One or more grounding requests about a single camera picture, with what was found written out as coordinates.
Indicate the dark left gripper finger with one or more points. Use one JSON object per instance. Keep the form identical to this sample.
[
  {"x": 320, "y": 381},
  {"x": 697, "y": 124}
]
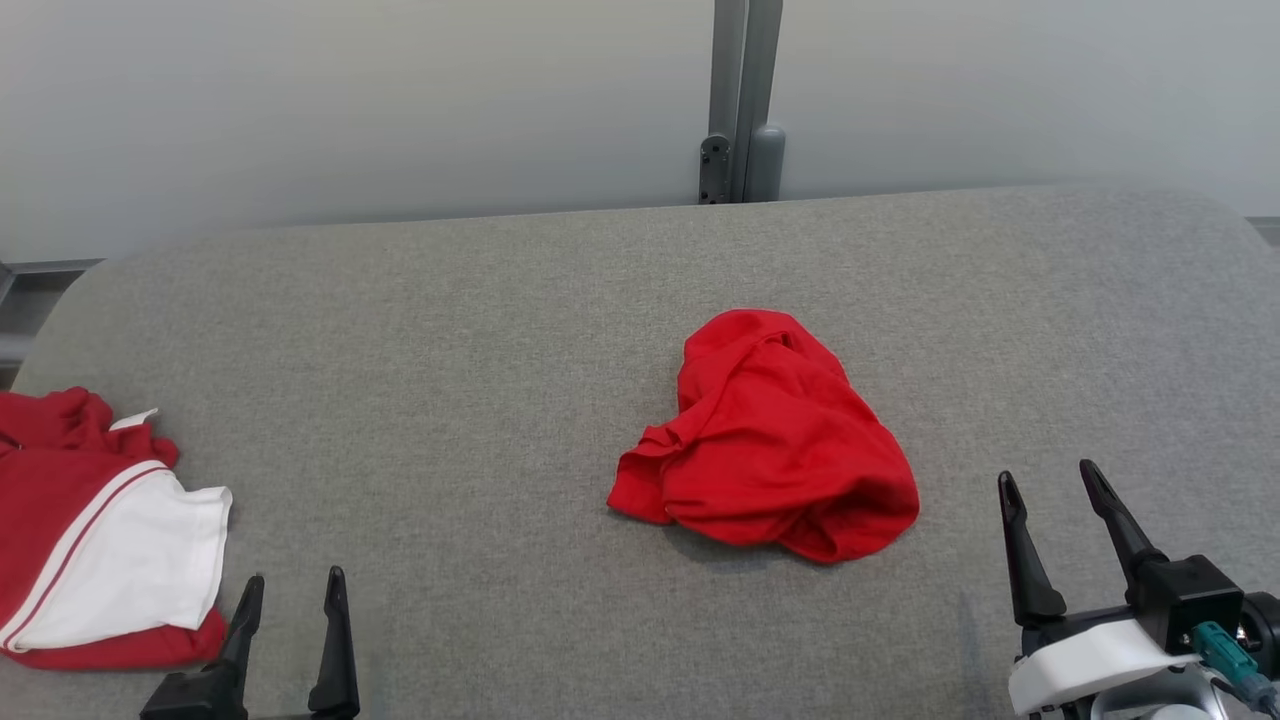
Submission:
[
  {"x": 245, "y": 630},
  {"x": 335, "y": 660}
]

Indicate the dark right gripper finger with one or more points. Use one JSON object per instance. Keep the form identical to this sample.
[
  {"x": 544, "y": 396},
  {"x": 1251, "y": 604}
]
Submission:
[
  {"x": 1115, "y": 520},
  {"x": 1030, "y": 580}
]

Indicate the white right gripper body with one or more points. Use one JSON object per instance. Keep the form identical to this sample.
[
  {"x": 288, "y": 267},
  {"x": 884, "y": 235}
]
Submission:
[{"x": 1080, "y": 665}]

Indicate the red jersey with white sleeve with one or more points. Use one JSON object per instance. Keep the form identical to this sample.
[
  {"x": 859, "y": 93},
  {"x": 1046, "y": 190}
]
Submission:
[{"x": 70, "y": 540}]

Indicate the red garment with white hem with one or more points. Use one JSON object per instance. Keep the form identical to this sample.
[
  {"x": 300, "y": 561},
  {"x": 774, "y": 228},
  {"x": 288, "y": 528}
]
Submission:
[{"x": 770, "y": 450}]

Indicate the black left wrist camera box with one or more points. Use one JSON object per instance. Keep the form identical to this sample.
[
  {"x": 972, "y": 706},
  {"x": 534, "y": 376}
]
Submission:
[{"x": 195, "y": 698}]

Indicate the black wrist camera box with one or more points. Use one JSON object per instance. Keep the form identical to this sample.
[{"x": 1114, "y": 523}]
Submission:
[
  {"x": 195, "y": 698},
  {"x": 1190, "y": 595}
]

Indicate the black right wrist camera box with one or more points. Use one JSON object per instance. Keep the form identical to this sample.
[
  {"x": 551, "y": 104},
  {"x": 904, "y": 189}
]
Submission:
[{"x": 1190, "y": 595}]

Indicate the grey metal cart frame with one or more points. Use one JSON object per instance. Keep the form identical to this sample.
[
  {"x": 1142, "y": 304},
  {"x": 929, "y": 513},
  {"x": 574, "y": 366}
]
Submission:
[{"x": 30, "y": 300}]

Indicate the grey metal post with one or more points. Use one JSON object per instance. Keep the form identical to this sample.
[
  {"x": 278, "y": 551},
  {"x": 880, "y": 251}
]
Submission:
[{"x": 745, "y": 90}]

